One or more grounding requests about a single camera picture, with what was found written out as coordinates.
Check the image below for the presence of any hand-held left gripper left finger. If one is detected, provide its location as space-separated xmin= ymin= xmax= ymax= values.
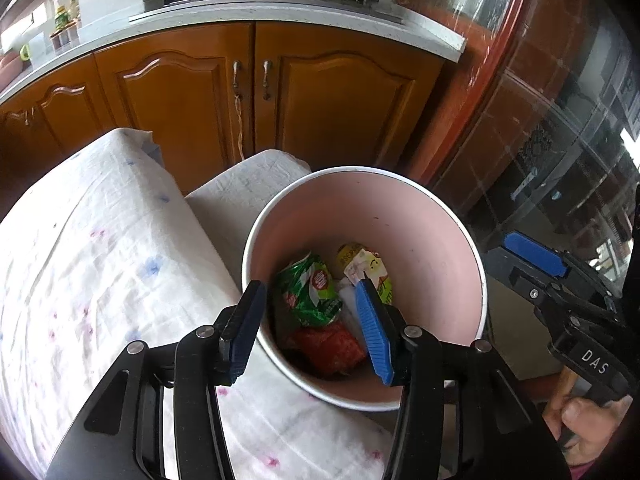
xmin=47 ymin=280 xmax=267 ymax=480

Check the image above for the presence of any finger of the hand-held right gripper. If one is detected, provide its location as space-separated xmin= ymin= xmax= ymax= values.
xmin=502 ymin=231 xmax=608 ymax=306
xmin=509 ymin=266 xmax=576 ymax=331

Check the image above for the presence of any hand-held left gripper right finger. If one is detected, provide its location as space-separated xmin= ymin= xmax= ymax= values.
xmin=354 ymin=278 xmax=571 ymax=480

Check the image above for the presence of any red snack packet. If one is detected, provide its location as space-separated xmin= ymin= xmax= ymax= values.
xmin=290 ymin=322 xmax=368 ymax=376

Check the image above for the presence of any lime green pouch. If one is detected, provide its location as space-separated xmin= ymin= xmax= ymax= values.
xmin=336 ymin=243 xmax=393 ymax=306

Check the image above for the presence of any green snack packet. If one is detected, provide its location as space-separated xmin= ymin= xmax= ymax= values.
xmin=274 ymin=252 xmax=343 ymax=328

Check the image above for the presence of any white bucket pink inside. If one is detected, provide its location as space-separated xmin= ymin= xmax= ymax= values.
xmin=241 ymin=166 xmax=488 ymax=413

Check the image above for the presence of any person's right hand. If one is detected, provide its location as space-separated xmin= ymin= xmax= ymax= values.
xmin=544 ymin=367 xmax=633 ymax=466

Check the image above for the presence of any wooden glass display cabinet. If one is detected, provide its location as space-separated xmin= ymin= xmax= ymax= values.
xmin=395 ymin=0 xmax=640 ymax=311

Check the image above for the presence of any grey cloth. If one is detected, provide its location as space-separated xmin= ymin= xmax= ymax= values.
xmin=184 ymin=149 xmax=312 ymax=291

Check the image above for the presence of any wooden kitchen base cabinet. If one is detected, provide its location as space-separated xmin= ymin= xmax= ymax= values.
xmin=0 ymin=20 xmax=448 ymax=196

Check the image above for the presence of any grey kitchen countertop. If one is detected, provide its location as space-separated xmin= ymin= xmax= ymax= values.
xmin=0 ymin=0 xmax=468 ymax=106

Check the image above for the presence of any row of spice jars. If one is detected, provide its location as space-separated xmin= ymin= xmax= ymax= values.
xmin=49 ymin=27 xmax=81 ymax=51

